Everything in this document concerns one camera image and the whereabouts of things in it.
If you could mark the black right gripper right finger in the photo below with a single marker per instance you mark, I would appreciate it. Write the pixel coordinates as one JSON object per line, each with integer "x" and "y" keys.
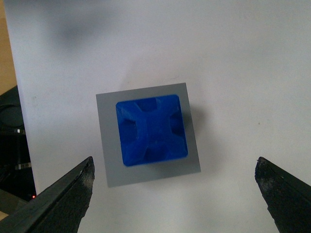
{"x": 287, "y": 197}

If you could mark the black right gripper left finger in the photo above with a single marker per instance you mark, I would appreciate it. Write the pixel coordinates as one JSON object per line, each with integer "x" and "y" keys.
{"x": 59, "y": 208}

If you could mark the blue plastic part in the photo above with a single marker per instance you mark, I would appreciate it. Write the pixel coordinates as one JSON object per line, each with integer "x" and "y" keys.
{"x": 151, "y": 130}

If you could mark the gray base block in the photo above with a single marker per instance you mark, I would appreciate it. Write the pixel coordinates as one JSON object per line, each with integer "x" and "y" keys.
{"x": 117, "y": 174}

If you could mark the black equipment beside table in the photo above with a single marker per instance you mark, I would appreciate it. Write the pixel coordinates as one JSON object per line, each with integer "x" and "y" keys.
{"x": 16, "y": 175}

